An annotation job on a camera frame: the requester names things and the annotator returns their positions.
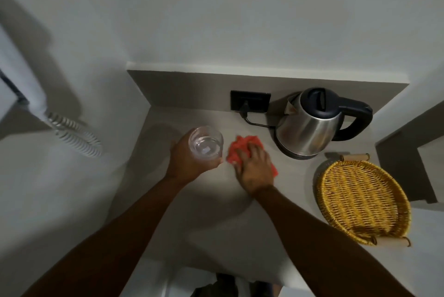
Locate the person's left hand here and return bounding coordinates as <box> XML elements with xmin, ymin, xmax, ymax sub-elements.
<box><xmin>169</xmin><ymin>131</ymin><xmax>225</xmax><ymax>185</ymax></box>

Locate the person's right hand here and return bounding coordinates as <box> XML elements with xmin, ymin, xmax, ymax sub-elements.
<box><xmin>233</xmin><ymin>142</ymin><xmax>279</xmax><ymax>199</ymax></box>

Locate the red cleaning cloth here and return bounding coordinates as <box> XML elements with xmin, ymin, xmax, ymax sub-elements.
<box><xmin>226</xmin><ymin>135</ymin><xmax>279</xmax><ymax>177</ymax></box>

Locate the clear drinking glass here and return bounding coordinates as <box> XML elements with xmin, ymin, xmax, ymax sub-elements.
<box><xmin>188</xmin><ymin>125</ymin><xmax>224</xmax><ymax>163</ymax></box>

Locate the person's left forearm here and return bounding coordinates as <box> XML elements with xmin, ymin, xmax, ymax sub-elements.
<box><xmin>20</xmin><ymin>175</ymin><xmax>195</xmax><ymax>297</ymax></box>

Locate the person's right forearm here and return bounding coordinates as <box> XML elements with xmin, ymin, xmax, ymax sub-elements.
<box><xmin>250</xmin><ymin>185</ymin><xmax>415</xmax><ymax>297</ymax></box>

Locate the black kettle base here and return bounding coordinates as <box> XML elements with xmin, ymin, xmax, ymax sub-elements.
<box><xmin>275</xmin><ymin>136</ymin><xmax>326</xmax><ymax>161</ymax></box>

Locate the stainless steel electric kettle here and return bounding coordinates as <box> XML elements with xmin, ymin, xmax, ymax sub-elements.
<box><xmin>274</xmin><ymin>87</ymin><xmax>374</xmax><ymax>160</ymax></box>

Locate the yellow wicker tray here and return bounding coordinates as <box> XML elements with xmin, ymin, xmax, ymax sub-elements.
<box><xmin>317</xmin><ymin>153</ymin><xmax>413</xmax><ymax>247</ymax></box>

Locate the black kettle power cord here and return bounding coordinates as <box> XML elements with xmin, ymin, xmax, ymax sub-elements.
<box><xmin>243</xmin><ymin>113</ymin><xmax>278</xmax><ymax>130</ymax></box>

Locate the black wall socket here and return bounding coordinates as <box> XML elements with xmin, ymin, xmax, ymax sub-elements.
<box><xmin>230</xmin><ymin>90</ymin><xmax>271</xmax><ymax>113</ymax></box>

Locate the white coiled phone cord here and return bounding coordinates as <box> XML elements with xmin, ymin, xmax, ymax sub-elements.
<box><xmin>46</xmin><ymin>111</ymin><xmax>103</xmax><ymax>159</ymax></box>

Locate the white wall phone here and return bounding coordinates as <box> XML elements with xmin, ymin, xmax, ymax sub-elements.
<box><xmin>0</xmin><ymin>24</ymin><xmax>48</xmax><ymax>124</ymax></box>

